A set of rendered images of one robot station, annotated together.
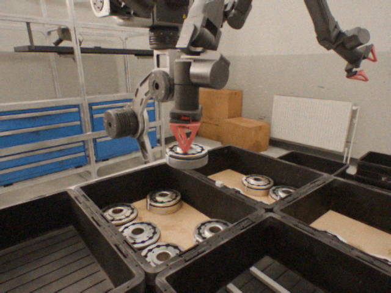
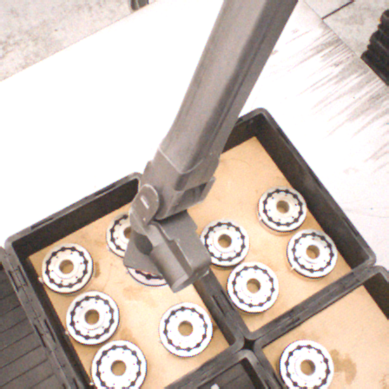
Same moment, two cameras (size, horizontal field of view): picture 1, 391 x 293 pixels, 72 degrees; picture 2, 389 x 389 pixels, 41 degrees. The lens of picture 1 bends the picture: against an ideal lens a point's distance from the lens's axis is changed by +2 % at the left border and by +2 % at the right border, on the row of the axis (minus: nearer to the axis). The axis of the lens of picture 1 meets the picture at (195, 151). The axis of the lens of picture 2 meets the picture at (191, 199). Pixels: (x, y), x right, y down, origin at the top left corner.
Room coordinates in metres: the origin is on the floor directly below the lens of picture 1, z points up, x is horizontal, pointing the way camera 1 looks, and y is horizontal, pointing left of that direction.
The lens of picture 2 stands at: (0.38, -0.06, 1.89)
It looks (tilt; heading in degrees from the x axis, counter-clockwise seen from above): 68 degrees down; 5
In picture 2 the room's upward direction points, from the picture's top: 4 degrees clockwise
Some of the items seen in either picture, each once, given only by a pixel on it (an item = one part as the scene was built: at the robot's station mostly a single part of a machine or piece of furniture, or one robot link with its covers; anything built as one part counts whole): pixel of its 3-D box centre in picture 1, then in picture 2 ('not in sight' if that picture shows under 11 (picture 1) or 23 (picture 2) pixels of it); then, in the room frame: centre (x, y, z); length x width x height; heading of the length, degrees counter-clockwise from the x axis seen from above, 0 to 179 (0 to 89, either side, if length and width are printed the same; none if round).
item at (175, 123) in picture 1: (186, 131); not in sight; (0.61, 0.02, 1.09); 0.07 x 0.07 x 0.09; 84
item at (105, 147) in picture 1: (127, 127); not in sight; (2.66, 0.70, 0.60); 0.72 x 0.03 x 0.56; 134
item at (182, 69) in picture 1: (189, 72); (153, 224); (0.61, 0.01, 1.22); 0.07 x 0.06 x 0.07; 43
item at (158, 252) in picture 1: (163, 257); (118, 368); (0.44, 0.06, 0.86); 0.05 x 0.05 x 0.01
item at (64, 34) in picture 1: (68, 36); not in sight; (2.57, 1.12, 1.44); 0.25 x 0.16 x 0.18; 134
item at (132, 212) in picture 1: (118, 213); (67, 267); (0.62, 0.21, 0.86); 0.10 x 0.10 x 0.01
